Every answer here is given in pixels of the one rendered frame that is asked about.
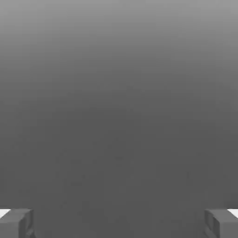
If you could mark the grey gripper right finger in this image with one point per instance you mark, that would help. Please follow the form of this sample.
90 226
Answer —
225 223

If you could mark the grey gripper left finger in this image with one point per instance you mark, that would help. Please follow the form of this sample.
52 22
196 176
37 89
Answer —
13 223

